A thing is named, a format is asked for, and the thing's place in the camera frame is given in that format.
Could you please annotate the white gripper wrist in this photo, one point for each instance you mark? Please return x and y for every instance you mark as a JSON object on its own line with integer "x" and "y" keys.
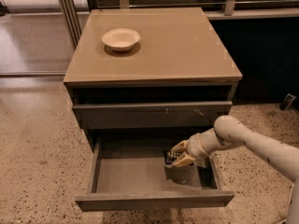
{"x": 196, "y": 146}

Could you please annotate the black rxbar chocolate wrapper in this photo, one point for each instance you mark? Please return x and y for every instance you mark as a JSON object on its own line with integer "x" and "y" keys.
{"x": 175, "y": 156}

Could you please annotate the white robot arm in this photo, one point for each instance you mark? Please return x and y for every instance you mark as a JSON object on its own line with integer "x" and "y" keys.
{"x": 228, "y": 133}

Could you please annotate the closed grey top drawer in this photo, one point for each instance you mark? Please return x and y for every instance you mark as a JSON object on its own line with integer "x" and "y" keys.
{"x": 155, "y": 115}

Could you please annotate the open grey middle drawer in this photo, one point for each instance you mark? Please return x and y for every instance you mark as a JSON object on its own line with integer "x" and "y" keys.
{"x": 134, "y": 173}

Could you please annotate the grey drawer cabinet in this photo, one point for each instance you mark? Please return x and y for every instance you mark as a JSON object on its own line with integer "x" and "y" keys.
{"x": 178, "y": 59}

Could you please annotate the white ceramic bowl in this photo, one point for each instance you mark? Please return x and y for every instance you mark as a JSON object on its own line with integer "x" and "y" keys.
{"x": 121, "y": 39}

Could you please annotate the small black floor bracket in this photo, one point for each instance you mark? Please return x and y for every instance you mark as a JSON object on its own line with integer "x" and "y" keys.
{"x": 287, "y": 102}

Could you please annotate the metal frame post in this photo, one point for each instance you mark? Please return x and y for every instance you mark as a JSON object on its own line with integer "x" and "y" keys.
{"x": 71, "y": 18}

